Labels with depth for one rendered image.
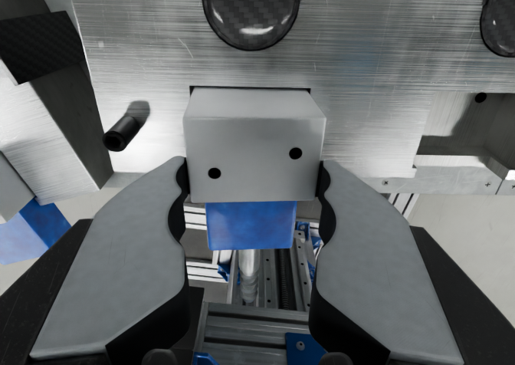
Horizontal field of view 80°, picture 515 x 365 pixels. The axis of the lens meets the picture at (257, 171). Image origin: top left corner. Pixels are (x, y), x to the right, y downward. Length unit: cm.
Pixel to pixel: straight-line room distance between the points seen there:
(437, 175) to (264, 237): 19
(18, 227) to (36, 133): 7
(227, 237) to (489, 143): 15
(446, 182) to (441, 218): 122
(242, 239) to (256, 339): 41
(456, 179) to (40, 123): 31
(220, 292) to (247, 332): 78
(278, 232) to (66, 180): 15
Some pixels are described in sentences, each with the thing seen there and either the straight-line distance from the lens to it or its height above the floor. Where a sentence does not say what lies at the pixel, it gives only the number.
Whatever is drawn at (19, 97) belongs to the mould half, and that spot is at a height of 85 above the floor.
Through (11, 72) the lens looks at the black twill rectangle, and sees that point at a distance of 21.
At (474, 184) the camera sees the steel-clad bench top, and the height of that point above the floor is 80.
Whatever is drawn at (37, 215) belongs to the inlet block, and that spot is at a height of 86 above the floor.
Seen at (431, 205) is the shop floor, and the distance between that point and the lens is 147.
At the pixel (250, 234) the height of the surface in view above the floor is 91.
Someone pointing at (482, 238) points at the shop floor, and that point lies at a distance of 171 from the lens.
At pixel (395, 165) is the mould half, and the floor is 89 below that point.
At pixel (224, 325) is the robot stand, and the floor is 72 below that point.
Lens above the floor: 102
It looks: 60 degrees down
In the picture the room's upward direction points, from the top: 180 degrees clockwise
